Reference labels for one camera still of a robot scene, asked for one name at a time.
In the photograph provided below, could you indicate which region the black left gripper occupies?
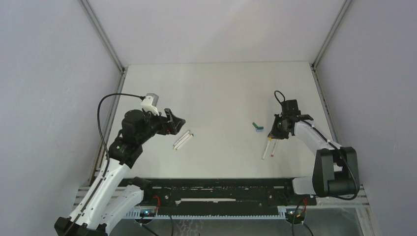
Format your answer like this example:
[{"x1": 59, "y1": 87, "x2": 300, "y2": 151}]
[{"x1": 137, "y1": 108, "x2": 184, "y2": 144}]

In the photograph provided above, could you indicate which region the white yellow marker pen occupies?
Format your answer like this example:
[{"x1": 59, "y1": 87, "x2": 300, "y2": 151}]
[{"x1": 262, "y1": 137, "x2": 272, "y2": 160}]

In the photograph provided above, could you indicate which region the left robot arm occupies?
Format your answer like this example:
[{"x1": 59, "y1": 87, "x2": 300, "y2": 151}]
[{"x1": 54, "y1": 108, "x2": 186, "y2": 236}]

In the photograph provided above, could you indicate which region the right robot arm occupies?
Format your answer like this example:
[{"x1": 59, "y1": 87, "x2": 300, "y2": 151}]
[{"x1": 268, "y1": 99, "x2": 360, "y2": 205}]

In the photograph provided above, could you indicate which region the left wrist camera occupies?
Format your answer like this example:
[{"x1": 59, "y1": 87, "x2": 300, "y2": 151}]
[{"x1": 141, "y1": 93, "x2": 159, "y2": 116}]

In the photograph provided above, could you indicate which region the right black camera cable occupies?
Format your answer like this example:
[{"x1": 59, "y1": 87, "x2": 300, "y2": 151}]
[{"x1": 274, "y1": 90, "x2": 360, "y2": 201}]

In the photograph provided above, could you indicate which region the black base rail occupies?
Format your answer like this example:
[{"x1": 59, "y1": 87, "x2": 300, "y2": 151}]
[{"x1": 139, "y1": 178, "x2": 317, "y2": 217}]

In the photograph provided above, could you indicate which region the white slotted cable duct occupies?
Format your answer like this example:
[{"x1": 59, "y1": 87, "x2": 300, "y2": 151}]
[{"x1": 125, "y1": 208, "x2": 294, "y2": 220}]

